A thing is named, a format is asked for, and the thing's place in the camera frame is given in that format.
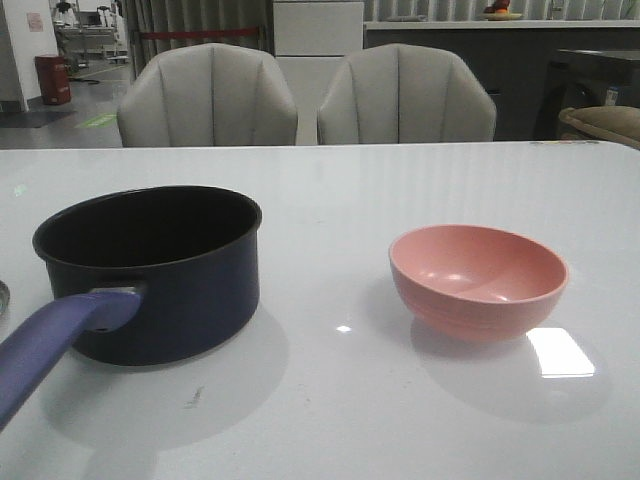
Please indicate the glass lid blue knob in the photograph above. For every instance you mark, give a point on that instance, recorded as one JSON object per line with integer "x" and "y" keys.
{"x": 4, "y": 298}

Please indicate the dark grey counter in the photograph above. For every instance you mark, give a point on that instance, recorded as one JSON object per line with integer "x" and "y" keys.
{"x": 509, "y": 57}

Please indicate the beige chair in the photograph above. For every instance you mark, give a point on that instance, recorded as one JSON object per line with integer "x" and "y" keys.
{"x": 209, "y": 95}
{"x": 398, "y": 93}

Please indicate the pink bowl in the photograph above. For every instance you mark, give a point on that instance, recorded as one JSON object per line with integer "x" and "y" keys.
{"x": 476, "y": 283}

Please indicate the red trash bin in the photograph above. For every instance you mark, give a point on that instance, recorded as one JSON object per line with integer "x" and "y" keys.
{"x": 53, "y": 79}

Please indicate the white drawer cabinet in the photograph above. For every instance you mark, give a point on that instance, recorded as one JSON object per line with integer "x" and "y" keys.
{"x": 310, "y": 38}

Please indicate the red barrier belt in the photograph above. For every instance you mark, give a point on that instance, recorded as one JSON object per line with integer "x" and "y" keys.
{"x": 202, "y": 34}

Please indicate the right beige chair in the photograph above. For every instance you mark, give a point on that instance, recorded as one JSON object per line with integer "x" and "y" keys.
{"x": 398, "y": 93}

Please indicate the left beige chair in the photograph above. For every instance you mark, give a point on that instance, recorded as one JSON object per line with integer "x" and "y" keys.
{"x": 209, "y": 95}

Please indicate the fruit plate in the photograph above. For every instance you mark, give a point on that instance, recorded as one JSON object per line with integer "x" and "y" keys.
{"x": 499, "y": 10}

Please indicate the dark blue saucepan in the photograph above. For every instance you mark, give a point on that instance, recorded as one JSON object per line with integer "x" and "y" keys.
{"x": 141, "y": 277}

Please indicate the black washing machine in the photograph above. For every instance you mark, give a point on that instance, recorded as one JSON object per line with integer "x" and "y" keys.
{"x": 586, "y": 78}

